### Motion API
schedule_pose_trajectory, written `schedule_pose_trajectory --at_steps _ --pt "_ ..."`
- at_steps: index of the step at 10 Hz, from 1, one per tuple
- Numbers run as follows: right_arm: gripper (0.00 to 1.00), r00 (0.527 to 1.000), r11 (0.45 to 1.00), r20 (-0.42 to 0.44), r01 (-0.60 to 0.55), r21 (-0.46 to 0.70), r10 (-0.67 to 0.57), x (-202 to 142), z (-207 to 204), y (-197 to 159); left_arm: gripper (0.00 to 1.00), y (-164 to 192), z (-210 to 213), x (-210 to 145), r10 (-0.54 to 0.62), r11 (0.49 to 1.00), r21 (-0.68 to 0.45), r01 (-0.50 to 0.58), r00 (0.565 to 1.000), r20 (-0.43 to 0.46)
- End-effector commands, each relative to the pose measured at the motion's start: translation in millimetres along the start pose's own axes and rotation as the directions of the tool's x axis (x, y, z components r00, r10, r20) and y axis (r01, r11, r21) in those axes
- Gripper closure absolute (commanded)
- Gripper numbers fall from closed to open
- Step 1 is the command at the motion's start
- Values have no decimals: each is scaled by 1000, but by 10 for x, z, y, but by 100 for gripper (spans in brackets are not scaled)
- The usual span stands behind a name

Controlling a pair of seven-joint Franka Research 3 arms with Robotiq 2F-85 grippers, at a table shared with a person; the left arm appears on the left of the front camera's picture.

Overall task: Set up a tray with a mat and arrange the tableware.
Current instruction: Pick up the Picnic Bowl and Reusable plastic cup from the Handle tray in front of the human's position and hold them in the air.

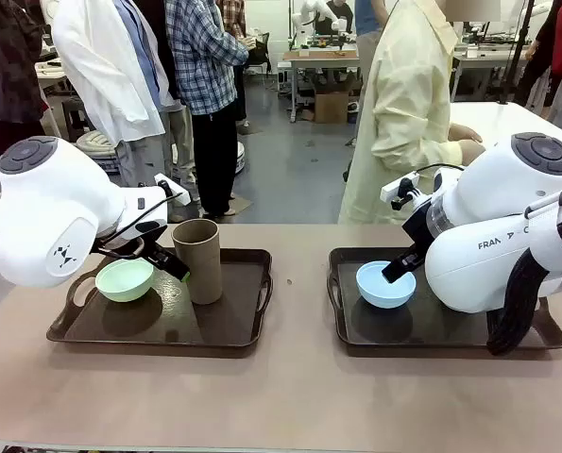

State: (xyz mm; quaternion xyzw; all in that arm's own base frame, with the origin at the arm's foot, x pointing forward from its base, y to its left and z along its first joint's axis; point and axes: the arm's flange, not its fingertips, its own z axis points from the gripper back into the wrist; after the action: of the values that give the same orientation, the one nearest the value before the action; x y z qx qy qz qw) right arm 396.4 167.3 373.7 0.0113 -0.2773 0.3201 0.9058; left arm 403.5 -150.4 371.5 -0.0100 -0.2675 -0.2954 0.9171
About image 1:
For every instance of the light blue bowl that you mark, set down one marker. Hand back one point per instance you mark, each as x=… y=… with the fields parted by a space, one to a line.
x=384 y=295

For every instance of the person in yellow shirt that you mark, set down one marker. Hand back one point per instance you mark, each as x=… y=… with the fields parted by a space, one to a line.
x=403 y=94

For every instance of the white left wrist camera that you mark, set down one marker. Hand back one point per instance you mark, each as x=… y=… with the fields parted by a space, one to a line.
x=182 y=197

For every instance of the black tripod pole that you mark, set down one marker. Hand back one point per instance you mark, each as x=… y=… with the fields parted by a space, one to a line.
x=516 y=52

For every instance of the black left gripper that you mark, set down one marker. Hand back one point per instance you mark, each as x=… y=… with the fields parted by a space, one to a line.
x=148 y=233

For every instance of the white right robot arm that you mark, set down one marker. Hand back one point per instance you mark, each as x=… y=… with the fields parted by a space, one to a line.
x=498 y=189

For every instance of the person's left hand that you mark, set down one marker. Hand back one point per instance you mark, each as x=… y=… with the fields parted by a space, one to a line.
x=462 y=133

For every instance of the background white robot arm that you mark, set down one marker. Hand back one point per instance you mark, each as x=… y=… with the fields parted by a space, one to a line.
x=304 y=21

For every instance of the light green bowl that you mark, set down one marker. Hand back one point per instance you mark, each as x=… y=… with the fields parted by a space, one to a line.
x=122 y=283

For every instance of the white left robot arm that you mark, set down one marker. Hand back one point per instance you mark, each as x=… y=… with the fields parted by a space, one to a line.
x=49 y=212

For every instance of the background work table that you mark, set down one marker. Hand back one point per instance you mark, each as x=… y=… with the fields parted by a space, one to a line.
x=318 y=56

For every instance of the white ribbed round object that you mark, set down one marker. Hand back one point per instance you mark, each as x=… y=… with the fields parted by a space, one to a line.
x=96 y=144

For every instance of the tall brown cup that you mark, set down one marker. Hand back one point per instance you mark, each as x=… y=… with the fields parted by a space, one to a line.
x=202 y=273

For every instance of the person in blue shirt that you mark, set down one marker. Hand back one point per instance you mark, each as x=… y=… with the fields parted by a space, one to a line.
x=368 y=16

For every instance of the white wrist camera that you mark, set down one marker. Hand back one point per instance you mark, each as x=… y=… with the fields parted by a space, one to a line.
x=182 y=197
x=396 y=186

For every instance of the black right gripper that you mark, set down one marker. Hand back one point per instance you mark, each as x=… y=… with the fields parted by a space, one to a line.
x=417 y=229

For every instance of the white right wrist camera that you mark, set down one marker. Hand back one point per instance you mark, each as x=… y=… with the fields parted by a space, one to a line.
x=396 y=186

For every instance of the person in dark patterned top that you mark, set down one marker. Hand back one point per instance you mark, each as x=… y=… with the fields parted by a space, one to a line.
x=6 y=71

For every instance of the person in plaid shirt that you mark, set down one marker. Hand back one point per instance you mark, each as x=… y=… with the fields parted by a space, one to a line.
x=205 y=61

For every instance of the dark brown serving tray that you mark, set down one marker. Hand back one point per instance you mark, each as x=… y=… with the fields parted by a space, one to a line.
x=191 y=325
x=427 y=330

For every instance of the white side table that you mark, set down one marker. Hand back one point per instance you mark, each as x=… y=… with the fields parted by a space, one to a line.
x=521 y=122

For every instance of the person's right forearm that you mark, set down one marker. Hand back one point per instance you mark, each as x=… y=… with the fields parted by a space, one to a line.
x=417 y=156

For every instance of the person's right hand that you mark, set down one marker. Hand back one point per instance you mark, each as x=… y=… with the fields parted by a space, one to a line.
x=471 y=153

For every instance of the cardboard box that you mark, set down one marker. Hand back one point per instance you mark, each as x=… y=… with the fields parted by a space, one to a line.
x=331 y=107

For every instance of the person in white shirt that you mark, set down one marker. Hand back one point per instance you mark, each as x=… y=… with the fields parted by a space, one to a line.
x=101 y=71

